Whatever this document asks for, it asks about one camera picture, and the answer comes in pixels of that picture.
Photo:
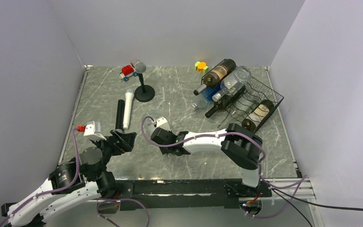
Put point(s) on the black white handheld microphone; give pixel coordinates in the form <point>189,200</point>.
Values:
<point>124,111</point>

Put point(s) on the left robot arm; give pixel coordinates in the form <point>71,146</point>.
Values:
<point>83,178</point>

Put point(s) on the dark wine bottle silver neck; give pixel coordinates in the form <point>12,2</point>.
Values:
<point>216,75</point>

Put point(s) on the clear round bottle front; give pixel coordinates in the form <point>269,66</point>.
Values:
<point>233,82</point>

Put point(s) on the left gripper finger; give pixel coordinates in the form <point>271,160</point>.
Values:
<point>127,144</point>
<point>116,135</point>

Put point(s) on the black base bar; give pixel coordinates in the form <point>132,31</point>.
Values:
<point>155,194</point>

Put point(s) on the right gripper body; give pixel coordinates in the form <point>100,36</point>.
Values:
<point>165,149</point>

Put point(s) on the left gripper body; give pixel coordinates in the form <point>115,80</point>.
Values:
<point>111,148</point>

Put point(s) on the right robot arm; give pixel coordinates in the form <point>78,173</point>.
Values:
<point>241,145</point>

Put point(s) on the glitter microphone on stand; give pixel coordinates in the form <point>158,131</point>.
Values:
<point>139,66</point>

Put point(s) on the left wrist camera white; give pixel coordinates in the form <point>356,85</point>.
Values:
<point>93,131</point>

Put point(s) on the yellow green toy block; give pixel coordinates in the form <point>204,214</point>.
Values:
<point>201,67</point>

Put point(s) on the blue square glass bottle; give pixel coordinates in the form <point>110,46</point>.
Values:
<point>205,98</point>

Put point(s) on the clear glass bottle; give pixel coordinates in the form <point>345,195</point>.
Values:
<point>241,107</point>

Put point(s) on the dark green wine bottle front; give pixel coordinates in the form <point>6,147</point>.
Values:
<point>254,119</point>

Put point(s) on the red toy block car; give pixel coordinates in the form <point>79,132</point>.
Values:
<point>127,72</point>

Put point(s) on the dark wine bottle black neck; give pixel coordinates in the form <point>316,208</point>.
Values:
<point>222,104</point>

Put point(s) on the black wire wine rack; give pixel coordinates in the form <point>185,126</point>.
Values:
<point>261,91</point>

